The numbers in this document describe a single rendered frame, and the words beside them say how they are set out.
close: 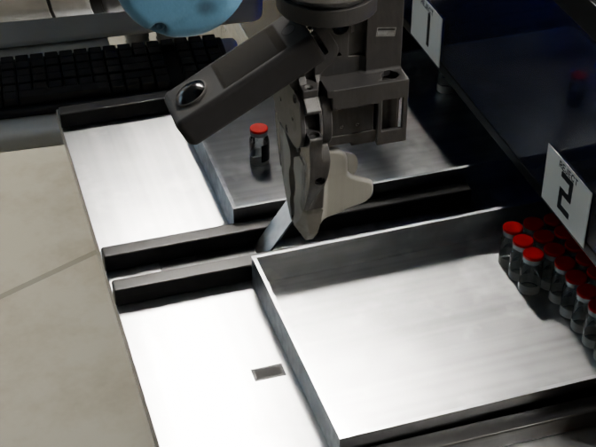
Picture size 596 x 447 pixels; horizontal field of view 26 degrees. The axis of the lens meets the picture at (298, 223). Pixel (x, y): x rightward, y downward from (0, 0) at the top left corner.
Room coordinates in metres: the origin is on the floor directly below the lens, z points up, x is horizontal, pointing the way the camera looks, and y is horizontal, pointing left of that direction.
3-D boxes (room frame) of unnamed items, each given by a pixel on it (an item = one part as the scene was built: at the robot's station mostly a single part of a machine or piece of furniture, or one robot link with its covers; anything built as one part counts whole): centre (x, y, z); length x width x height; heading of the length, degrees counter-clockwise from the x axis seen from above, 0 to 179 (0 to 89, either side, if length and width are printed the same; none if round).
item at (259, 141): (1.22, 0.04, 0.90); 0.02 x 0.02 x 0.04
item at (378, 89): (0.82, -0.03, 1.24); 0.09 x 0.08 x 0.12; 107
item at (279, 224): (1.04, 0.07, 0.91); 0.14 x 0.03 x 0.06; 106
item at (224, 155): (1.26, -0.06, 0.90); 0.34 x 0.26 x 0.04; 107
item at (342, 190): (0.80, -0.03, 1.13); 0.06 x 0.03 x 0.09; 107
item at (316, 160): (0.79, -0.01, 1.18); 0.05 x 0.02 x 0.09; 17
